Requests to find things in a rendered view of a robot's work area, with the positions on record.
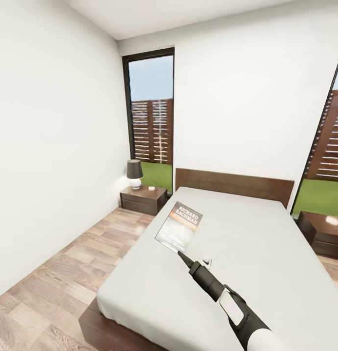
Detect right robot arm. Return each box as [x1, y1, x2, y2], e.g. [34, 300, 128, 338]
[178, 250, 291, 351]

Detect hardback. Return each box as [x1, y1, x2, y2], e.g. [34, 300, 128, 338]
[155, 201, 202, 253]

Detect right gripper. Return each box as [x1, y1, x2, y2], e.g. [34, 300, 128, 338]
[178, 250, 218, 292]

